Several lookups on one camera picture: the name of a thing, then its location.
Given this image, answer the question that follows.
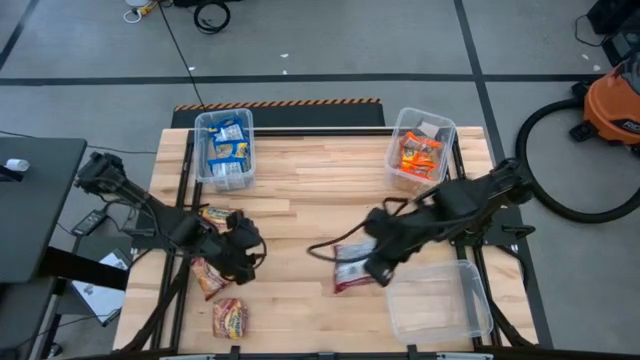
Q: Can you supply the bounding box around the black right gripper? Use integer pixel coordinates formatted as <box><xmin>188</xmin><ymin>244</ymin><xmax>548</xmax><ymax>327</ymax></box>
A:
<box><xmin>363</xmin><ymin>210</ymin><xmax>422</xmax><ymax>290</ymax></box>

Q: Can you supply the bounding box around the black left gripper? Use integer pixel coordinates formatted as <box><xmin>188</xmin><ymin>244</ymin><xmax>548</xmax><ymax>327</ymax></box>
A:
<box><xmin>203</xmin><ymin>213</ymin><xmax>265</xmax><ymax>287</ymax></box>

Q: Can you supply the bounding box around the red and yellow ramen pack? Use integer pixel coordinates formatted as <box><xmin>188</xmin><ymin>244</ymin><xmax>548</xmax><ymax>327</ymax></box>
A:
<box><xmin>212</xmin><ymin>298</ymin><xmax>250</xmax><ymax>341</ymax></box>
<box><xmin>189</xmin><ymin>256</ymin><xmax>232</xmax><ymax>302</ymax></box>
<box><xmin>199</xmin><ymin>206</ymin><xmax>245</xmax><ymax>235</ymax></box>

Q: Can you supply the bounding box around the red roast beef ramen pack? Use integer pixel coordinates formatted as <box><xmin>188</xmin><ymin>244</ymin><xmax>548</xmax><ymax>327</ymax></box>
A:
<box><xmin>332</xmin><ymin>238</ymin><xmax>381</xmax><ymax>295</ymax></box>

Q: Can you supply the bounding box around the blue soy sauce ramen pack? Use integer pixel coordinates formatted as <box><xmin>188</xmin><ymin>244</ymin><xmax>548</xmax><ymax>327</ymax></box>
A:
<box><xmin>207</xmin><ymin>158</ymin><xmax>249</xmax><ymax>184</ymax></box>
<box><xmin>209</xmin><ymin>141</ymin><xmax>251</xmax><ymax>162</ymax></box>
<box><xmin>207</xmin><ymin>118</ymin><xmax>246</xmax><ymax>144</ymax></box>

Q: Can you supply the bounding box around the clear plastic bin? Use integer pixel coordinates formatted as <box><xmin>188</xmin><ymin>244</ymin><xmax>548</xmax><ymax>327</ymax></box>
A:
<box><xmin>385</xmin><ymin>259</ymin><xmax>495</xmax><ymax>346</ymax></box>
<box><xmin>193</xmin><ymin>107</ymin><xmax>257</xmax><ymax>193</ymax></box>
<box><xmin>383</xmin><ymin>106</ymin><xmax>457</xmax><ymax>195</ymax></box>

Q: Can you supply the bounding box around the black hazard-striped floor mat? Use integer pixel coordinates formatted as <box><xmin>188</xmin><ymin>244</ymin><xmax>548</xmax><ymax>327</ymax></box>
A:
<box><xmin>172</xmin><ymin>98</ymin><xmax>386</xmax><ymax>130</ymax></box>

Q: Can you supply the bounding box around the black power adapter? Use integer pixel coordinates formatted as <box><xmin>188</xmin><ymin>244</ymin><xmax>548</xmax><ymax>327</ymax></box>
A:
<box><xmin>71</xmin><ymin>209</ymin><xmax>109</xmax><ymax>237</ymax></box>

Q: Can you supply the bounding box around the black desk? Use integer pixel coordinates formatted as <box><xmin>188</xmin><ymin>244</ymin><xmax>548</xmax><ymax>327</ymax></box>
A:
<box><xmin>0</xmin><ymin>137</ymin><xmax>89</xmax><ymax>285</ymax></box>

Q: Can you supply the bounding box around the orange shop vacuum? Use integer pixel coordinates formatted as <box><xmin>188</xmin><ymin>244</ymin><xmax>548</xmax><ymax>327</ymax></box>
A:
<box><xmin>569</xmin><ymin>54</ymin><xmax>640</xmax><ymax>147</ymax></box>

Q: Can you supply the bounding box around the black equipment case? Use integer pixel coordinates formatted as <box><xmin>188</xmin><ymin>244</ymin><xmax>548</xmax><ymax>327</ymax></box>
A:
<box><xmin>587</xmin><ymin>0</ymin><xmax>640</xmax><ymax>66</ymax></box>

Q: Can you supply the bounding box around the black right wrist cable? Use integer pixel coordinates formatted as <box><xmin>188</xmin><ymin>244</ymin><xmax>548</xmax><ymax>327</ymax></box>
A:
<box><xmin>305</xmin><ymin>196</ymin><xmax>426</xmax><ymax>264</ymax></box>

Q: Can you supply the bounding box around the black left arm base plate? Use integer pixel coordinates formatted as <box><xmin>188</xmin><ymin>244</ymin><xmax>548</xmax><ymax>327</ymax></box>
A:
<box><xmin>130</xmin><ymin>212</ymin><xmax>199</xmax><ymax>250</ymax></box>

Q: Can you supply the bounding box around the black aluminium table frame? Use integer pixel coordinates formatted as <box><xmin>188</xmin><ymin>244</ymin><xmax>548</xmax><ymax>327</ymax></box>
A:
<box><xmin>119</xmin><ymin>127</ymin><xmax>541</xmax><ymax>360</ymax></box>

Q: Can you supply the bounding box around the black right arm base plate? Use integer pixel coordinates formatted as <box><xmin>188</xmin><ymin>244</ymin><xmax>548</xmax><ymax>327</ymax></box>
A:
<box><xmin>444</xmin><ymin>207</ymin><xmax>536</xmax><ymax>247</ymax></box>

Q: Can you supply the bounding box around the black vacuum hose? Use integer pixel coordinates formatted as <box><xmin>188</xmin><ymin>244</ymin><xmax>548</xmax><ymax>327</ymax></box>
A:
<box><xmin>514</xmin><ymin>97</ymin><xmax>640</xmax><ymax>225</ymax></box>

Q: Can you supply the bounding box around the long black floor cable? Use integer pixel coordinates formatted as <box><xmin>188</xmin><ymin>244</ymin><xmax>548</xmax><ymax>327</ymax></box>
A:
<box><xmin>158</xmin><ymin>2</ymin><xmax>207</xmax><ymax>110</ymax></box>

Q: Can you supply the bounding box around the coiled black cable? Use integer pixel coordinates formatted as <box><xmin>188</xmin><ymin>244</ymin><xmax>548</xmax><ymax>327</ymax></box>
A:
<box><xmin>193</xmin><ymin>0</ymin><xmax>232</xmax><ymax>35</ymax></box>

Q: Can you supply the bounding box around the white cable with yellow plug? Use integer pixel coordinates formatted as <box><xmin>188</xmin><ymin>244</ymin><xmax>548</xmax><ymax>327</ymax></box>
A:
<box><xmin>123</xmin><ymin>0</ymin><xmax>161</xmax><ymax>25</ymax></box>

